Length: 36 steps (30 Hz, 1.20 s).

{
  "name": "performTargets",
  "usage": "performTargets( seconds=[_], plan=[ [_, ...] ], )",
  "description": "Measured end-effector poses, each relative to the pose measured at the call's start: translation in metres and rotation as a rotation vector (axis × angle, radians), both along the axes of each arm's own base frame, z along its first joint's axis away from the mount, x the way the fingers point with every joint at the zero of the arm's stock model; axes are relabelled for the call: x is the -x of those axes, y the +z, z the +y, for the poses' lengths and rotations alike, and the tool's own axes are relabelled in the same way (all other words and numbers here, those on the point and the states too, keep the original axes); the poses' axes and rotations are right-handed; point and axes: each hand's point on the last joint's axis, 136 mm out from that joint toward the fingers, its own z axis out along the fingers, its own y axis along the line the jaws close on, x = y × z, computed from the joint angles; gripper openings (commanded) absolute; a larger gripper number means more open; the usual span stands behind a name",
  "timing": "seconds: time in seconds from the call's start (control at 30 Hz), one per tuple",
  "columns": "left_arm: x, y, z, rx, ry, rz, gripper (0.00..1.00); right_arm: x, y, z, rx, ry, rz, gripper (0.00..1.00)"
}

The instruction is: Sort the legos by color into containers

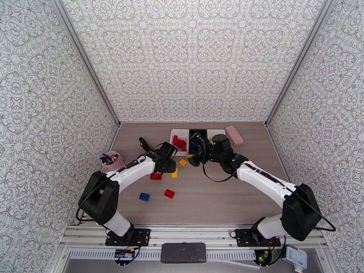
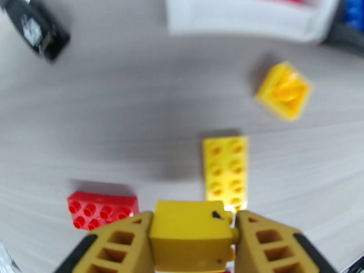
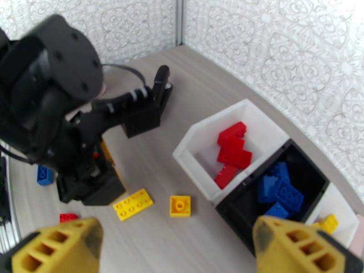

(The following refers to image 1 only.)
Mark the white plastic bin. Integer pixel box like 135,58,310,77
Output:
169,129,190,157
207,129,228,139

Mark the pink case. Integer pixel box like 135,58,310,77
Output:
224,126,244,147

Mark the black plastic bin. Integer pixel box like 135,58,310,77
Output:
188,129,208,157

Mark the pink pen cup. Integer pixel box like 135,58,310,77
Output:
101,151,126,174

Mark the dark grey pad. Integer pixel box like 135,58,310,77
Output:
160,243,207,264

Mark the small circuit board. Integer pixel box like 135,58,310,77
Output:
254,250,272,266
114,250,134,260

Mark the white device box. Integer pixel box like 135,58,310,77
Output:
285,244,308,271

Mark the aluminium table side rail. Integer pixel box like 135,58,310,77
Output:
96,123,121,179
266,123,293,190

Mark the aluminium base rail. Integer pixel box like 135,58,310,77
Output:
64,223,325,250

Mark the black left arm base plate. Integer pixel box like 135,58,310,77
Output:
105,229,151,247

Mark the white slotted cable duct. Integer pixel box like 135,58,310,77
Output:
69,249,257,261

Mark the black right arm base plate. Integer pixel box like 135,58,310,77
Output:
235,229,281,247

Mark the aluminium frame post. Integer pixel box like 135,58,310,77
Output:
48,0,121,128
264,0,338,128

